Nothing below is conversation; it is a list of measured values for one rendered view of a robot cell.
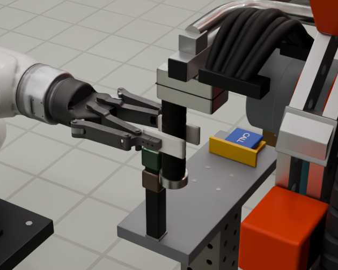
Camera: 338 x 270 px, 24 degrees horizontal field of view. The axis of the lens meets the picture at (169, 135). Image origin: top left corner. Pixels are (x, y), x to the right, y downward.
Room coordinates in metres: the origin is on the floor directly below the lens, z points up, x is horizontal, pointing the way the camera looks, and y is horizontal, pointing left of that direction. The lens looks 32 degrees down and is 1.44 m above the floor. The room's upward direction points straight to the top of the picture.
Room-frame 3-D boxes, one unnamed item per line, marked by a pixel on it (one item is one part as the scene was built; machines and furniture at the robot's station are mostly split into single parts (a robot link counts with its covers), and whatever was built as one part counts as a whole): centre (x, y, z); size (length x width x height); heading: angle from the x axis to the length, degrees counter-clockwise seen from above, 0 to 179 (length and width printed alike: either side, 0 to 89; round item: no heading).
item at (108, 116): (0.99, 0.08, 0.83); 0.11 x 0.01 x 0.04; 47
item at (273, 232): (0.71, -0.13, 0.85); 0.09 x 0.08 x 0.07; 148
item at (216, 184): (1.36, -0.08, 0.44); 0.43 x 0.17 x 0.03; 148
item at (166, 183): (0.96, -0.01, 0.83); 0.04 x 0.04 x 0.16
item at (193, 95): (0.95, -0.03, 0.93); 0.09 x 0.05 x 0.05; 58
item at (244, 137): (1.51, -0.17, 0.47); 0.07 x 0.07 x 0.02; 58
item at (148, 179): (1.20, 0.03, 0.59); 0.04 x 0.04 x 0.04; 58
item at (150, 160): (1.20, 0.03, 0.64); 0.04 x 0.04 x 0.04; 58
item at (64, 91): (1.05, 0.13, 0.83); 0.09 x 0.08 x 0.07; 58
